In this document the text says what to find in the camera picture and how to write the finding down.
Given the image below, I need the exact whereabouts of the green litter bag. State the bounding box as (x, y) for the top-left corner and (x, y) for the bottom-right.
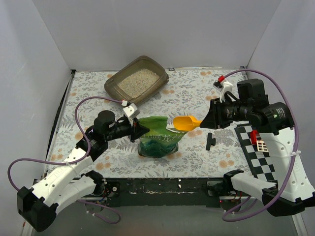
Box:
(138, 116), (187, 158)

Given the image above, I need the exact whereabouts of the orange plastic scoop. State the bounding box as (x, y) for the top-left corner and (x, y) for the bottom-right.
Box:
(173, 116), (202, 131)

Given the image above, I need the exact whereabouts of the brown plastic litter box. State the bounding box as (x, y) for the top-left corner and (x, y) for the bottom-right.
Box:
(104, 56), (169, 106)

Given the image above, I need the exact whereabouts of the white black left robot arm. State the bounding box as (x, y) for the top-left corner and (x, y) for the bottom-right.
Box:
(17, 110), (150, 232)

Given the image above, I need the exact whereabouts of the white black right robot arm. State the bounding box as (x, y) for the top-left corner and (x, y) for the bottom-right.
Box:
(200, 79), (315, 216)

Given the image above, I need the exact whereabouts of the small black plastic clip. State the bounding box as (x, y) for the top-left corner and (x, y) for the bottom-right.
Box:
(206, 132), (216, 151)

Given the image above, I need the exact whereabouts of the floral patterned table mat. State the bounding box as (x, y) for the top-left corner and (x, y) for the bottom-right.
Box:
(49, 69), (250, 178)

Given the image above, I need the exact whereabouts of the black white checkerboard plate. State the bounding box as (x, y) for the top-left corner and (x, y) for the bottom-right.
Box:
(234, 124), (278, 184)

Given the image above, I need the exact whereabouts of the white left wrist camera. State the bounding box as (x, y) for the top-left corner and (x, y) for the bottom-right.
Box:
(123, 103), (140, 125)

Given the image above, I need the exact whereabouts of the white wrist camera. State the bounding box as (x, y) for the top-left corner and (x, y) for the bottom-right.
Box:
(123, 103), (140, 125)
(213, 75), (233, 103)

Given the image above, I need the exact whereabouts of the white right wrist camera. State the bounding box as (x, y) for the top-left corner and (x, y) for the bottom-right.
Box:
(213, 75), (233, 103)

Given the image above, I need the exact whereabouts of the red white small bracket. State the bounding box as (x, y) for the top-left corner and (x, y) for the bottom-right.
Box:
(250, 129), (268, 152)

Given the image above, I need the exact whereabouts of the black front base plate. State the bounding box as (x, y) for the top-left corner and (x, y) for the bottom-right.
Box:
(98, 177), (247, 207)

